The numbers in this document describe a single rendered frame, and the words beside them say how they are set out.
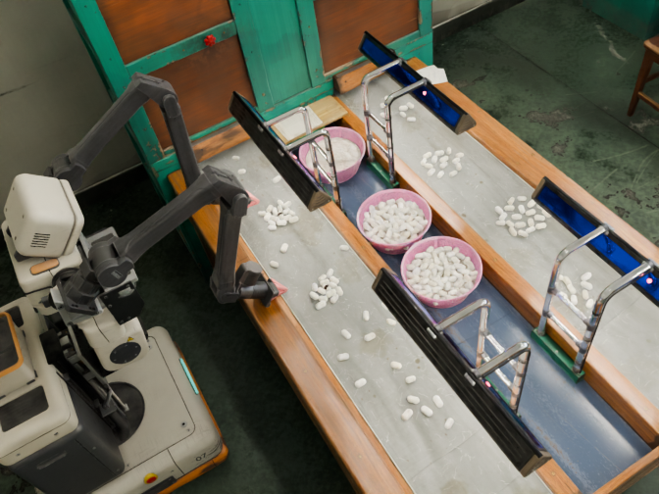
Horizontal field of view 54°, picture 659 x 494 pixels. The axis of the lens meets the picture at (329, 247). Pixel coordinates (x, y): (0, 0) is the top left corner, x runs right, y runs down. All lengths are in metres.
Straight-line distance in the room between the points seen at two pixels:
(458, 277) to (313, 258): 0.50
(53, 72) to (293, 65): 1.27
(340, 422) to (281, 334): 0.36
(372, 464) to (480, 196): 1.06
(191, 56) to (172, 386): 1.27
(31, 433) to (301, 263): 0.99
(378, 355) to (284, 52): 1.26
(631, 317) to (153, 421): 1.73
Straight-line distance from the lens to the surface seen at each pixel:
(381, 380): 1.97
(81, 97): 3.52
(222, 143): 2.63
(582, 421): 2.03
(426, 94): 2.28
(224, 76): 2.56
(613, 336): 2.11
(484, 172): 2.48
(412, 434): 1.90
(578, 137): 3.78
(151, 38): 2.39
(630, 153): 3.74
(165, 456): 2.55
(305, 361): 2.00
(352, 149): 2.61
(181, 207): 1.71
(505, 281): 2.14
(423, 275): 2.17
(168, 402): 2.63
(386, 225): 2.31
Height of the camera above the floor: 2.50
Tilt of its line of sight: 51 degrees down
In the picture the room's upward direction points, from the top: 12 degrees counter-clockwise
